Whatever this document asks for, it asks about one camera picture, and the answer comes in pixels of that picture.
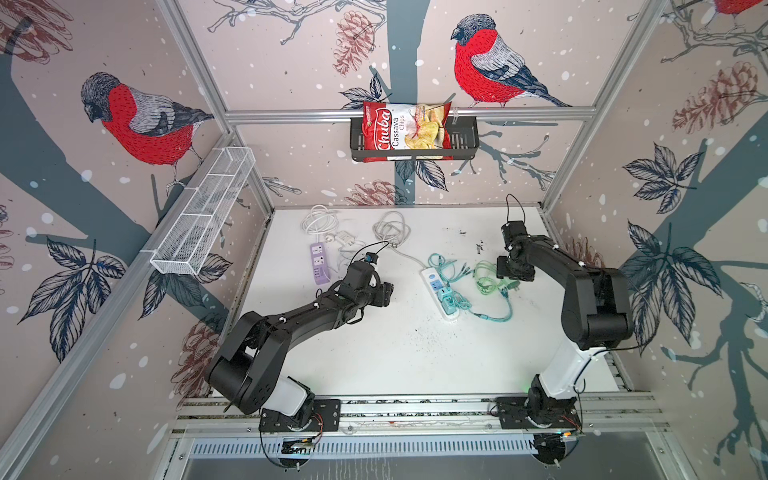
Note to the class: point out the white charger adapter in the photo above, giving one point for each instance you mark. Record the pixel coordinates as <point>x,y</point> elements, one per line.
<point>345,238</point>

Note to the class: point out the red chips bag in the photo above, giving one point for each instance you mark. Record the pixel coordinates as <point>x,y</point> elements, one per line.
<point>388,128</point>

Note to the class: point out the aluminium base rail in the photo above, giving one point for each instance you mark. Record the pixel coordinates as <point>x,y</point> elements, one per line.
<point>358,427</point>

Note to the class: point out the white wire shelf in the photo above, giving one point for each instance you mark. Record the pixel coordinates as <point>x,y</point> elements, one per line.
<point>192,236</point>

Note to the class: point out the white blue power strip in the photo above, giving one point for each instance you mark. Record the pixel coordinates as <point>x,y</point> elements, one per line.
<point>433,282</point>

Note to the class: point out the purple power strip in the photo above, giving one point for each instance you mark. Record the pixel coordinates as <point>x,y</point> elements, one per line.
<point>320,267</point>

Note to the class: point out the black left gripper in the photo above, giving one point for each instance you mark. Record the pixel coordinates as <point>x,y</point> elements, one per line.
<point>383,294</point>

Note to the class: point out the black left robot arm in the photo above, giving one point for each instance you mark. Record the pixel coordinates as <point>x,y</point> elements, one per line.
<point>247,367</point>

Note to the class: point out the teal charger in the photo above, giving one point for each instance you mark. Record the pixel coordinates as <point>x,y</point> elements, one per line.
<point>448,300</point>
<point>444,291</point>

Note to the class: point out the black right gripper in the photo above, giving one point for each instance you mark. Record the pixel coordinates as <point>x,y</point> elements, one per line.
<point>524,274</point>

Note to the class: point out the black wire basket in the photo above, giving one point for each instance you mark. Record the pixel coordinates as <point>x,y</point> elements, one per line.
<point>457,139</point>

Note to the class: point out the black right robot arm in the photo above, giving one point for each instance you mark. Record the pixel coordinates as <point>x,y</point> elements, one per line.
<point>595,316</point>

